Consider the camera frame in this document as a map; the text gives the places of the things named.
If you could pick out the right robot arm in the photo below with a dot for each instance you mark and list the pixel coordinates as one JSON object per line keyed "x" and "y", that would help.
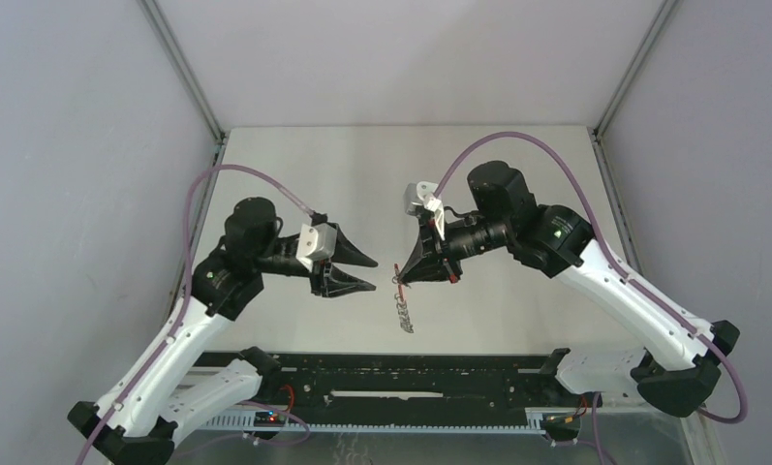
{"x": 677, "y": 363}

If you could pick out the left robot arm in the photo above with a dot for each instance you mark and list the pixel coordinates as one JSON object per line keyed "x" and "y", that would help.
{"x": 145, "y": 416}

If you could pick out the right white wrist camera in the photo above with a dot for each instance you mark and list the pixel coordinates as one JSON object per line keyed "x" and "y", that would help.
{"x": 420, "y": 198}

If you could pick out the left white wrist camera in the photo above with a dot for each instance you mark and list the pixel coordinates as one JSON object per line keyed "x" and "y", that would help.
{"x": 316, "y": 244}

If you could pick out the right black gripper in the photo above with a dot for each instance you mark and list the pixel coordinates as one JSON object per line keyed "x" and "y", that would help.
{"x": 422, "y": 267}

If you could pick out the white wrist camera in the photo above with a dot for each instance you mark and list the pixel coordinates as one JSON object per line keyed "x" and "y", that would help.
{"x": 420, "y": 198}
{"x": 316, "y": 244}

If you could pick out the red handled keyring holder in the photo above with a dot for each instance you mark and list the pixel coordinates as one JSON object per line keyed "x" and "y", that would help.
{"x": 401, "y": 303}

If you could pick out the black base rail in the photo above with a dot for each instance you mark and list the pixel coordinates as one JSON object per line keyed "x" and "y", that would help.
{"x": 422, "y": 390}

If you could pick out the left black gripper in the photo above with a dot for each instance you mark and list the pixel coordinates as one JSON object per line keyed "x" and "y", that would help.
{"x": 332, "y": 282}

